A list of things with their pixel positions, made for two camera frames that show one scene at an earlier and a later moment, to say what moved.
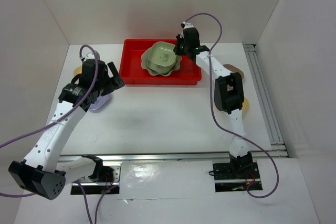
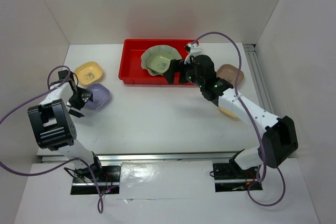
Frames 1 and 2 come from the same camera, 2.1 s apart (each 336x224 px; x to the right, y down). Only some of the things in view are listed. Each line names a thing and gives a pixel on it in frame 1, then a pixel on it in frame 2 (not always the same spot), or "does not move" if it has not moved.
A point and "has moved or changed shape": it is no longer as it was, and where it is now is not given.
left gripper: (114, 83) -> (85, 95)
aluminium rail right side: (278, 148) does not move
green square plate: (162, 53) has moved or changed shape
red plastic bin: (133, 72) does not move
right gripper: (176, 49) -> (175, 66)
